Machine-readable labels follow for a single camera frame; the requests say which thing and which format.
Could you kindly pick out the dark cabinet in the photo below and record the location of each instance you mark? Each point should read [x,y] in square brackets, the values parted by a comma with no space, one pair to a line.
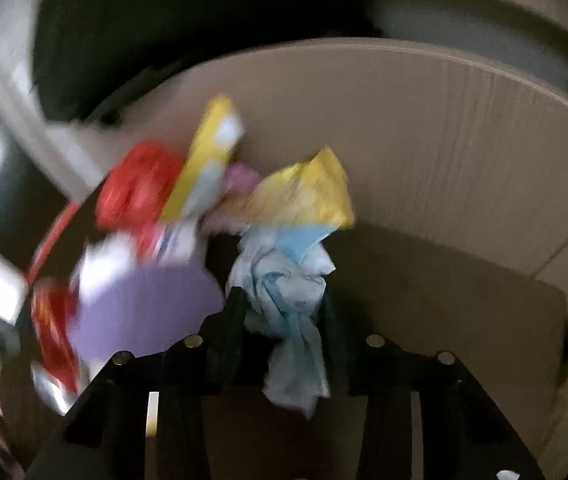
[163,25]

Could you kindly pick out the cardboard box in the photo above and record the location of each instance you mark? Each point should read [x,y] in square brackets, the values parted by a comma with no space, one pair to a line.
[414,135]

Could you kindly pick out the crumpled yellow packet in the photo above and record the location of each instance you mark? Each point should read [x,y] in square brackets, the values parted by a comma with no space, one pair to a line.
[304,195]

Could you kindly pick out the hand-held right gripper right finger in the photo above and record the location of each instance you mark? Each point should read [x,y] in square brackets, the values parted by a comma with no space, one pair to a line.
[336,330]

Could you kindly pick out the red plastic bag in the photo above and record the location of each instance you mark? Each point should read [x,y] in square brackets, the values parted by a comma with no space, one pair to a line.
[136,187]

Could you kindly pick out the tall yellow packet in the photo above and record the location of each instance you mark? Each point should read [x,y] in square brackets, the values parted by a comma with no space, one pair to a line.
[208,150]

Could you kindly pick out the red snack packet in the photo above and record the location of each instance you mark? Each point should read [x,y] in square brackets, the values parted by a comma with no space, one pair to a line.
[56,340]

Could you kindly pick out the white and red packet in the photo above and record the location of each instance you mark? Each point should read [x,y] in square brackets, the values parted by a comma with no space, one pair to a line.
[118,260]

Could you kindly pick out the pink printed wrapper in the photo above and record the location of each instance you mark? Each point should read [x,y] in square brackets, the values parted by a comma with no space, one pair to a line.
[241,180]

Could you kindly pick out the light blue tissue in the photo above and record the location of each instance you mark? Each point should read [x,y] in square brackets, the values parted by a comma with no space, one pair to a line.
[284,300]

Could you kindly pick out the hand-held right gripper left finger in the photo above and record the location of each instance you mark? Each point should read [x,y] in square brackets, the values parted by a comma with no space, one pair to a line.
[231,320]

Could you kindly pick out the purple packet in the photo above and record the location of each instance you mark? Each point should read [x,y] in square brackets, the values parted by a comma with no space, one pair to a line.
[148,305]

